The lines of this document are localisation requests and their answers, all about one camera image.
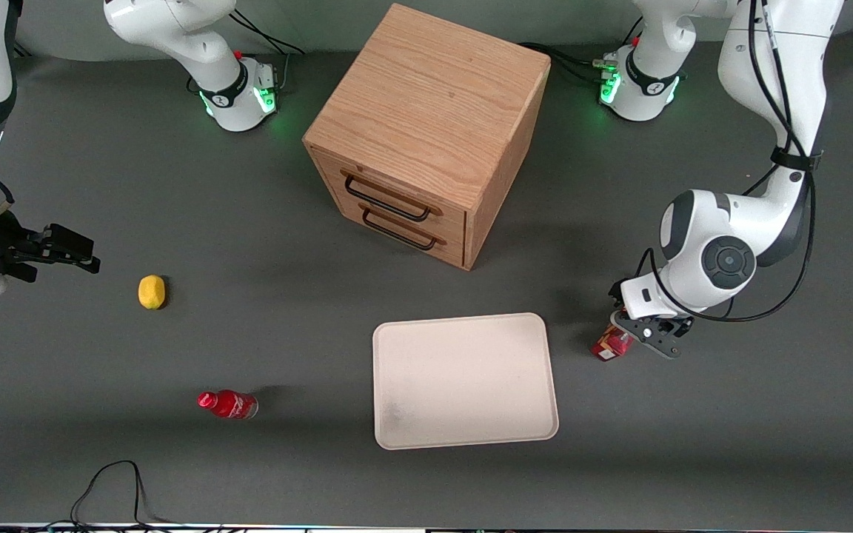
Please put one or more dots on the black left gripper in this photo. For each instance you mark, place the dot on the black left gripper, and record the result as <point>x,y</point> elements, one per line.
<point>615,292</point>

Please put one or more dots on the red tartan cookie box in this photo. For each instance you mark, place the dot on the red tartan cookie box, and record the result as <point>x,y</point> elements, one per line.
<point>608,346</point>

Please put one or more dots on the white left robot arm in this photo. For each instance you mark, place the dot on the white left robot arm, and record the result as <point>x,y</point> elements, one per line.
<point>767,215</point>

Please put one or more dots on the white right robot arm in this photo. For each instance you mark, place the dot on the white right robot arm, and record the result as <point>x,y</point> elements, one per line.
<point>175,29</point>

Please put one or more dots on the beige plastic tray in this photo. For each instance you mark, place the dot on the beige plastic tray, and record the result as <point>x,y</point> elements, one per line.
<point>463,385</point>

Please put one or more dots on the yellow lemon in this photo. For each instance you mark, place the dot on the yellow lemon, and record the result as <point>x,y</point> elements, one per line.
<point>151,292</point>

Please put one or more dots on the wooden drawer front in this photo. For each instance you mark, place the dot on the wooden drawer front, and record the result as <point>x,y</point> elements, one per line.
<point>452,218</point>
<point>452,248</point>

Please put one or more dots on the small red drink bottle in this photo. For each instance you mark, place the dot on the small red drink bottle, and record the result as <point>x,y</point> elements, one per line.
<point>230,404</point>

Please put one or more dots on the wooden drawer cabinet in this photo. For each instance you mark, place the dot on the wooden drawer cabinet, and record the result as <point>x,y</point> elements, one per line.
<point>426,104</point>

